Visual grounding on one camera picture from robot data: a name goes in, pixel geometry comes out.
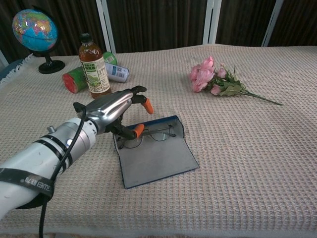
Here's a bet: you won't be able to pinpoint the pink artificial flower bouquet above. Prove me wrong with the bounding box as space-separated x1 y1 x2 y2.
190 56 283 106

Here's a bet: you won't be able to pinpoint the green tube red end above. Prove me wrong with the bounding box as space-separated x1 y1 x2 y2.
62 51 117 94

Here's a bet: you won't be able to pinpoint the tea bottle black cap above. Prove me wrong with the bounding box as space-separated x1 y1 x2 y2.
78 33 112 100

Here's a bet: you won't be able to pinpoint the dark folding screen white frames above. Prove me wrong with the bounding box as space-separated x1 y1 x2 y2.
0 0 317 64

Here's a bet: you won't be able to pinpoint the thin black frame eyeglasses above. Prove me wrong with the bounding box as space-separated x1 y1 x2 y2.
116 124 177 150

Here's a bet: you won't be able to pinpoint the white blue can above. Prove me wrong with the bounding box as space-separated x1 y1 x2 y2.
105 61 129 84

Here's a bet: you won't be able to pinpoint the beige waffle tablecloth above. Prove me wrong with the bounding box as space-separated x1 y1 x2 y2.
0 44 317 236

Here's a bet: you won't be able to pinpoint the blue glasses case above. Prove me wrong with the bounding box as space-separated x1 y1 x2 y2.
112 115 200 189

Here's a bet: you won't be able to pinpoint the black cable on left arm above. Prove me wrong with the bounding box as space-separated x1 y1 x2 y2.
38 102 88 238

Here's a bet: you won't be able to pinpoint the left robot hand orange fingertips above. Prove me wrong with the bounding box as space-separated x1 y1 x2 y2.
85 85 154 140

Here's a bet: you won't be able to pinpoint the desk globe black stand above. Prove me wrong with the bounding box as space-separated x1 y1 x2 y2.
12 6 65 74

